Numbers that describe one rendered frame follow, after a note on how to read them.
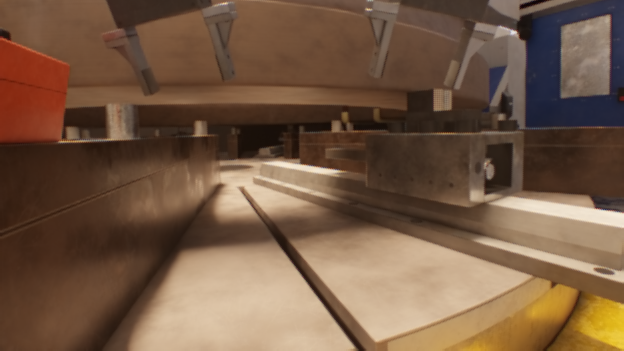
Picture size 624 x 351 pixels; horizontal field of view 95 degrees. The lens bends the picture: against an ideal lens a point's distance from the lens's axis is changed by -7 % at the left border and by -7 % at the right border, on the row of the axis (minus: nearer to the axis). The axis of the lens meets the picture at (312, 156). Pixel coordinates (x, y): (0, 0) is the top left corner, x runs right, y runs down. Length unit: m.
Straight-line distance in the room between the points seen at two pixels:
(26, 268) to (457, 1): 0.66
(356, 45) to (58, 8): 0.93
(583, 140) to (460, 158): 1.29
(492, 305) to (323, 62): 0.84
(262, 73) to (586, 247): 0.99
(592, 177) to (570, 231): 1.24
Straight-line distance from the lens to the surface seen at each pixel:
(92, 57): 1.10
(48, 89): 0.58
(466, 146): 0.98
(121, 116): 0.93
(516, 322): 1.04
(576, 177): 2.21
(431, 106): 1.19
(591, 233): 0.99
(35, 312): 0.55
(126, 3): 0.51
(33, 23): 1.21
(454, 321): 0.76
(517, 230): 1.04
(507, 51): 6.84
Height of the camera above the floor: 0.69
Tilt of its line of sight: 4 degrees down
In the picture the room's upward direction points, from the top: 1 degrees counter-clockwise
